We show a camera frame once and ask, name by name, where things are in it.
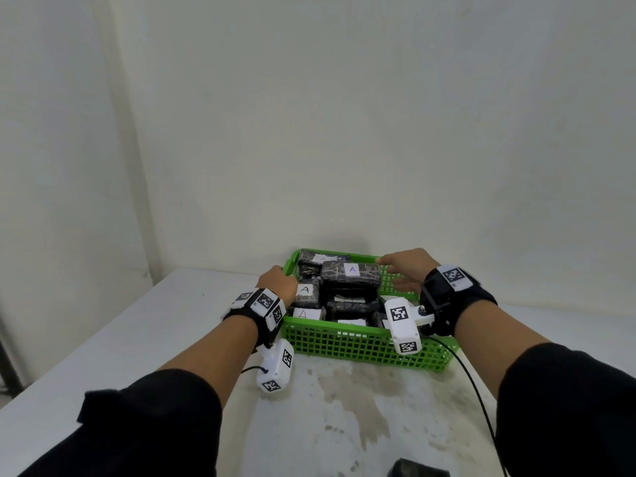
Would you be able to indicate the person's left hand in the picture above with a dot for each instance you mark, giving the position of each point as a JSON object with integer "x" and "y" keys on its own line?
{"x": 280, "y": 283}

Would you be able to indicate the person's right hand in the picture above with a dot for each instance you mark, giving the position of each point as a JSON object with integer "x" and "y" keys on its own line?
{"x": 417, "y": 265}

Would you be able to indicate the green plastic basket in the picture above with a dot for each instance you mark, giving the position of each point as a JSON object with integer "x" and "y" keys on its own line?
{"x": 289, "y": 263}

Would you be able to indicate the black packets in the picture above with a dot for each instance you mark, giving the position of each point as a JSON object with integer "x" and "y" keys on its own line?
{"x": 348, "y": 307}

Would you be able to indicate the small black cube packet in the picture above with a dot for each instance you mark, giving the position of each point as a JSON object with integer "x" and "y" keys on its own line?
{"x": 417, "y": 469}

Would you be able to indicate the person's right forearm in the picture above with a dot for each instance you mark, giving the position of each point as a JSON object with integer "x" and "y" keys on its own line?
{"x": 492, "y": 337}

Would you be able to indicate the person's left forearm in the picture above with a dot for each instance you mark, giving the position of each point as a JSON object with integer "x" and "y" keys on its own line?
{"x": 218, "y": 357}

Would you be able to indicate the black wristband with marker tags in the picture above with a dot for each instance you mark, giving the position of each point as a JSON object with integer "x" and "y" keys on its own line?
{"x": 263, "y": 300}
{"x": 467, "y": 298}

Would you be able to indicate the black shirt sleeve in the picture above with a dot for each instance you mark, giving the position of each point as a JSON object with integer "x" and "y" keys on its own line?
{"x": 571, "y": 417}
{"x": 139, "y": 427}

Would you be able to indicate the dark wooden frame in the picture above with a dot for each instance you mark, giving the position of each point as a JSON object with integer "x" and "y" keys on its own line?
{"x": 10, "y": 372}

